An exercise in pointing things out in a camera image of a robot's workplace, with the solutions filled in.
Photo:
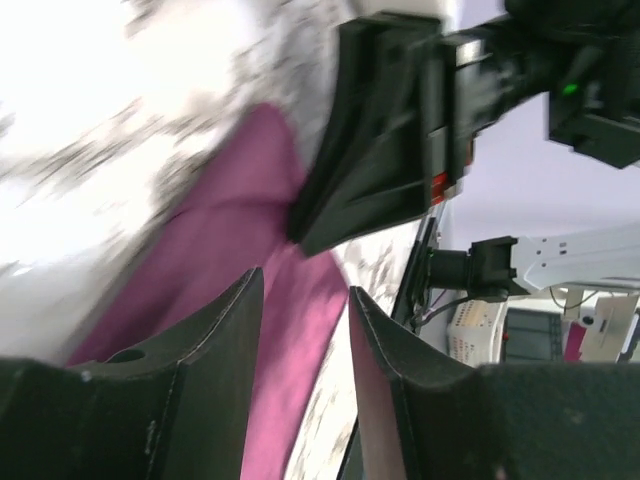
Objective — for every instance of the purple satin napkin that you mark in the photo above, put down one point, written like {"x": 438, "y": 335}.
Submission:
{"x": 232, "y": 220}

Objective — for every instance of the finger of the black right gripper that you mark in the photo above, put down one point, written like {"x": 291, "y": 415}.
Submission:
{"x": 379, "y": 177}

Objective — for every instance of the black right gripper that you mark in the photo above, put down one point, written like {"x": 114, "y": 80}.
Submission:
{"x": 583, "y": 54}

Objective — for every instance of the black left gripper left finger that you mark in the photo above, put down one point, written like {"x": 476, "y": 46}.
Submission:
{"x": 174, "y": 406}

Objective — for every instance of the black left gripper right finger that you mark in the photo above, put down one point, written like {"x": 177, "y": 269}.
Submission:
{"x": 424, "y": 415}

